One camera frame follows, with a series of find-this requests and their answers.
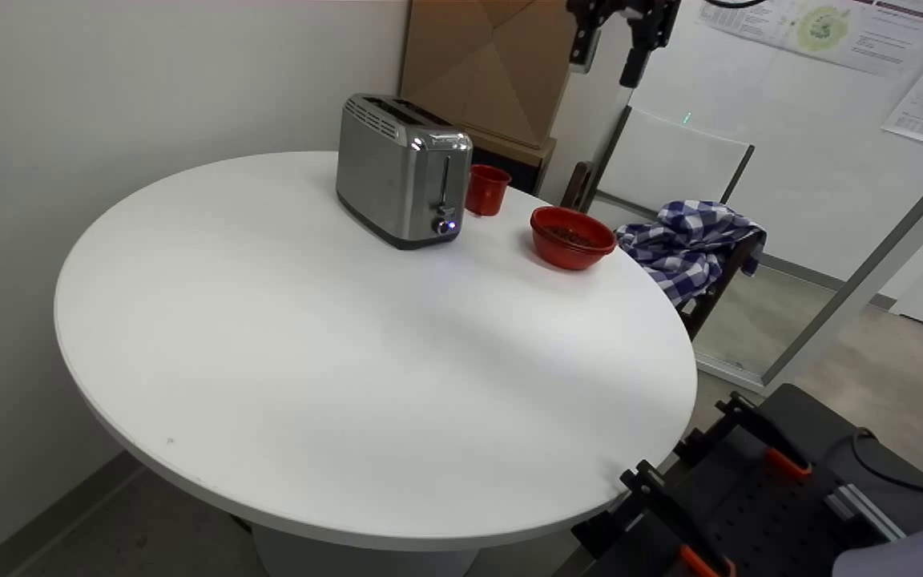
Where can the blue white checkered cloth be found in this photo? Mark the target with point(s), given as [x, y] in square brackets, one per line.
[686, 246]

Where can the large leaning cardboard sheet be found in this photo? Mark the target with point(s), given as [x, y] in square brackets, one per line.
[482, 65]

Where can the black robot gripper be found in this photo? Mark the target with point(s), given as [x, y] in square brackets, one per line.
[633, 10]

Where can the large wall poster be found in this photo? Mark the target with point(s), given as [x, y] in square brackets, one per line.
[849, 26]

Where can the red mug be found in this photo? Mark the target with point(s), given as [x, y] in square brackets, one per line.
[487, 192]

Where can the black cart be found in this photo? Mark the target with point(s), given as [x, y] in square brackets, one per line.
[735, 273]

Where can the black toaster lever switch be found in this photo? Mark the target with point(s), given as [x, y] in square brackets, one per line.
[445, 200]

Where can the grey metal pole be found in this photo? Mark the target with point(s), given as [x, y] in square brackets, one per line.
[867, 268]

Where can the silver two-slot toaster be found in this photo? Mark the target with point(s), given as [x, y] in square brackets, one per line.
[386, 172]

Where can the red plastic bowl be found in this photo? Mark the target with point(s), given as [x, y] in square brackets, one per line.
[570, 256]

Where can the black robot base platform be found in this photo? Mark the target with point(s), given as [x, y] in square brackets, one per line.
[793, 515]

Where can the white leaning board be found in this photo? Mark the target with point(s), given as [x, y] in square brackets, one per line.
[673, 161]

